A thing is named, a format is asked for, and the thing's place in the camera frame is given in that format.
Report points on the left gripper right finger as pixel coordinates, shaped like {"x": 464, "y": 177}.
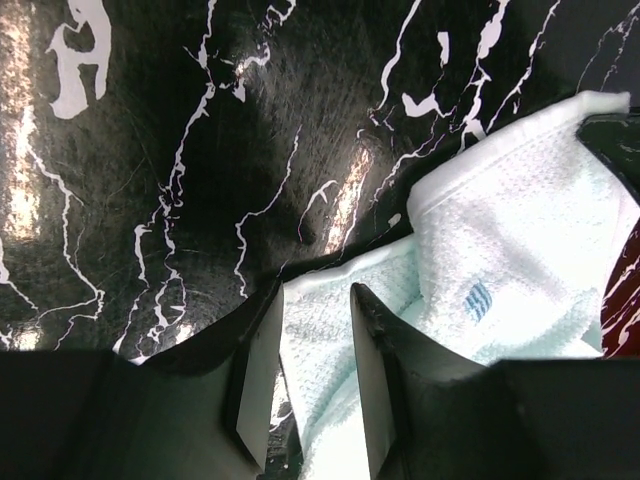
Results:
{"x": 430, "y": 413}

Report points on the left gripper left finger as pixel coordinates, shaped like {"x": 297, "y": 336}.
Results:
{"x": 198, "y": 410}

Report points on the white towel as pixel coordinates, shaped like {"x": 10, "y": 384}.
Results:
{"x": 513, "y": 242}

